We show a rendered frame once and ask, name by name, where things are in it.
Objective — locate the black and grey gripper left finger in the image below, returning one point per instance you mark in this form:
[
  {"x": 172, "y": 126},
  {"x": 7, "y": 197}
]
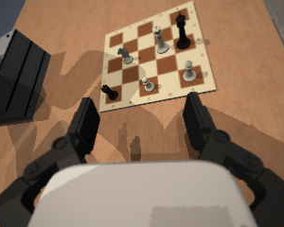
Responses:
[{"x": 17, "y": 200}]

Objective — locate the brown and cream chessboard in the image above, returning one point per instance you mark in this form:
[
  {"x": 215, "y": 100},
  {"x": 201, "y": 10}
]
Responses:
[{"x": 165, "y": 71}]

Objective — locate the black chess king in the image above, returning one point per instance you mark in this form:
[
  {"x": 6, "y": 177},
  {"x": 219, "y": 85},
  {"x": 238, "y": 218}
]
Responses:
[{"x": 183, "y": 42}]

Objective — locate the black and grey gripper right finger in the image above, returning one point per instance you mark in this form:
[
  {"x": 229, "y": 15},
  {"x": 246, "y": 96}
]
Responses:
[{"x": 216, "y": 146}]

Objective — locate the black chess rook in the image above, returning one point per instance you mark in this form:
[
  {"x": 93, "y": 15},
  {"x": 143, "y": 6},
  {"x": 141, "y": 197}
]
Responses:
[{"x": 112, "y": 94}]

